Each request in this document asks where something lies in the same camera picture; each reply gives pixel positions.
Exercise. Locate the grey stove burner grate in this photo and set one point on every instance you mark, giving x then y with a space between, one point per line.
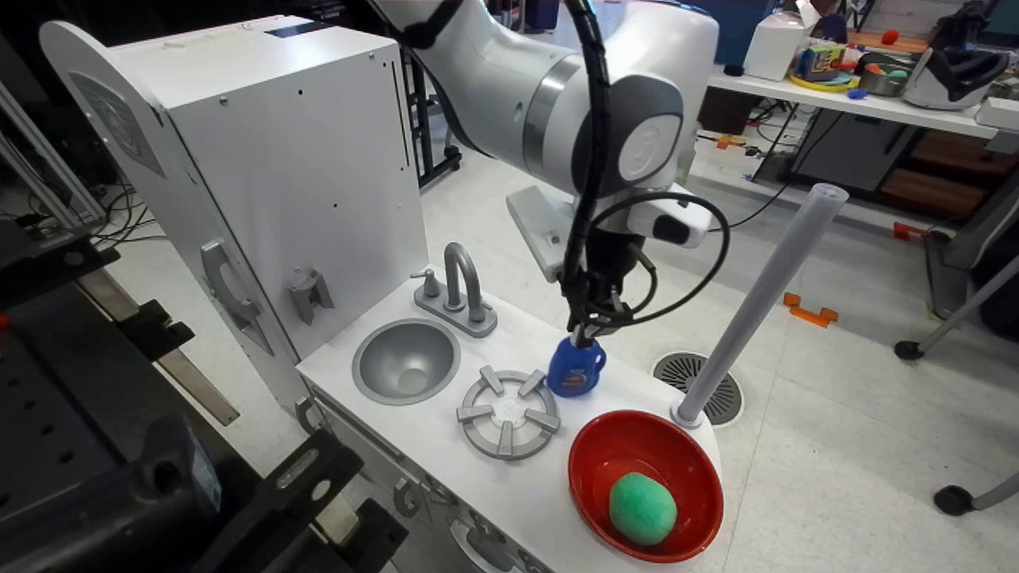
506 414

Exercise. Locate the green ball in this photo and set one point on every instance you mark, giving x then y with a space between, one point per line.
640 511

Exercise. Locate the grey toy faucet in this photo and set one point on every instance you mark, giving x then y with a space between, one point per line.
455 297

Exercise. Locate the white box on desk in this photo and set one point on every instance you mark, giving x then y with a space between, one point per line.
774 47

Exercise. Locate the black camera rig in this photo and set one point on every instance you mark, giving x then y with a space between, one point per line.
106 471

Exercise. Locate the grey round sink basin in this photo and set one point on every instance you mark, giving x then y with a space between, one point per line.
407 361

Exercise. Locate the red bowl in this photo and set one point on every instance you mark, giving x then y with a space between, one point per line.
621 442

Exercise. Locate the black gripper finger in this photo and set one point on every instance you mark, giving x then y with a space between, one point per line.
577 332
599 326

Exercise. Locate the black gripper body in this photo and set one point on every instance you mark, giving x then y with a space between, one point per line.
593 273

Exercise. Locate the round floor drain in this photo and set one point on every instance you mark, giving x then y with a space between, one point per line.
678 369

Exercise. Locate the grey pole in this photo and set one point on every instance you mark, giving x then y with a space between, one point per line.
798 243

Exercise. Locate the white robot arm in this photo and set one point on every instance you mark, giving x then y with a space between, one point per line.
604 119

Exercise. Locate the colourful toy pile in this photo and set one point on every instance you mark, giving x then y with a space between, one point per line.
818 65

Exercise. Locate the white toy kitchen counter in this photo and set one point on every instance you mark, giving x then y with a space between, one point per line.
502 517

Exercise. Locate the white desk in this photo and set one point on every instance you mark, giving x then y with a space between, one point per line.
949 260

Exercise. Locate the white toy kitchen cabinet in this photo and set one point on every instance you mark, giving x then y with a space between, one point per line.
274 157

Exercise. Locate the blue bottle with white cap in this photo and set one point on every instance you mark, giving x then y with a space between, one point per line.
574 369

